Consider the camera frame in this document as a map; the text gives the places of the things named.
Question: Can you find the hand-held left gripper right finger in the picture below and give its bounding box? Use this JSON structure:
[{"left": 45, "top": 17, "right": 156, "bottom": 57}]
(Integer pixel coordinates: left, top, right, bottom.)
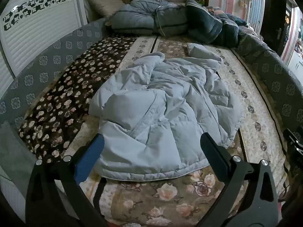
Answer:
[{"left": 196, "top": 132, "right": 283, "bottom": 227}]

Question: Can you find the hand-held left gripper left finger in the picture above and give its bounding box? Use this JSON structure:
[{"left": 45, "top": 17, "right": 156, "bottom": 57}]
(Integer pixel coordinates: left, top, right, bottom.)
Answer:
[{"left": 26, "top": 134, "right": 109, "bottom": 227}]

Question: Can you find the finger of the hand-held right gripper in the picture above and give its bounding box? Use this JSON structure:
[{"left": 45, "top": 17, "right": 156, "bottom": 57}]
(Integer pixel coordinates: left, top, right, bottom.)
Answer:
[{"left": 283, "top": 128, "right": 303, "bottom": 163}]

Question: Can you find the light blue down jacket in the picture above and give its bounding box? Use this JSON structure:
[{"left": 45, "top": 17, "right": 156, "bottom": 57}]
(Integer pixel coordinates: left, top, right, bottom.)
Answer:
[{"left": 88, "top": 43, "right": 244, "bottom": 182}]

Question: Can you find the floral bed blanket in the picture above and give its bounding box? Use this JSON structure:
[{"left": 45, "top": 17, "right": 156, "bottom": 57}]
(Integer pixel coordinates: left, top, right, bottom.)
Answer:
[{"left": 18, "top": 35, "right": 294, "bottom": 227}]

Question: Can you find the grey patterned bed side cushion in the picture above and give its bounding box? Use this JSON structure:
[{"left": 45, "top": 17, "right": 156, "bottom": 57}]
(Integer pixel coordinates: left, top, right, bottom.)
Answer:
[{"left": 238, "top": 32, "right": 303, "bottom": 178}]

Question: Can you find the plain grey cloth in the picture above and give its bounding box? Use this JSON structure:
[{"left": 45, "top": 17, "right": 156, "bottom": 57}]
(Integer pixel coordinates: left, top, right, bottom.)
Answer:
[{"left": 0, "top": 120, "right": 36, "bottom": 194}]

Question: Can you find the white cabinet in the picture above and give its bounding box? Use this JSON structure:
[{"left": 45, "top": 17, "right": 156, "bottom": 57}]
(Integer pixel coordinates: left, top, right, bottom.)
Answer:
[{"left": 287, "top": 51, "right": 303, "bottom": 76}]

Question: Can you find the dark floral blanket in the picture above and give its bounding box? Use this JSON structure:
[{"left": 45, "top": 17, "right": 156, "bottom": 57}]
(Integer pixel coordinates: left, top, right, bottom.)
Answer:
[{"left": 0, "top": 18, "right": 107, "bottom": 133}]

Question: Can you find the black door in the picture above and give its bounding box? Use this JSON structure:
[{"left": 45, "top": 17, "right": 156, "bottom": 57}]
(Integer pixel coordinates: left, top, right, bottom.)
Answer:
[{"left": 260, "top": 0, "right": 288, "bottom": 52}]

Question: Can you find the dark blue striped quilt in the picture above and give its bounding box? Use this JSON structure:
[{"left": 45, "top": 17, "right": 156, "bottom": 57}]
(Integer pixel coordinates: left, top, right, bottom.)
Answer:
[{"left": 185, "top": 0, "right": 248, "bottom": 46}]

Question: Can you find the white framed mirror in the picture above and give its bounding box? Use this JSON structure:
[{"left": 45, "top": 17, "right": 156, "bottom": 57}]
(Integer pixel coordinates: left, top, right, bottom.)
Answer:
[{"left": 247, "top": 0, "right": 266, "bottom": 32}]

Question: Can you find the white louvred wardrobe door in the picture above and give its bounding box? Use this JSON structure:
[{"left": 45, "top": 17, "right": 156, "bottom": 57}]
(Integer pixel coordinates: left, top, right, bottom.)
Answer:
[{"left": 0, "top": 0, "right": 88, "bottom": 93}]

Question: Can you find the grey-blue folded quilt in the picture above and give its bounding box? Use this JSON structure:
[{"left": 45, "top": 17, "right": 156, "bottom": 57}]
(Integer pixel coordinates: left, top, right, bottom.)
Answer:
[{"left": 110, "top": 0, "right": 190, "bottom": 37}]

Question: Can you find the beige pillow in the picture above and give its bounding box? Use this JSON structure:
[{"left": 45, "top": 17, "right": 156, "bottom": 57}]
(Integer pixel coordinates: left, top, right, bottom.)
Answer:
[{"left": 87, "top": 0, "right": 126, "bottom": 18}]

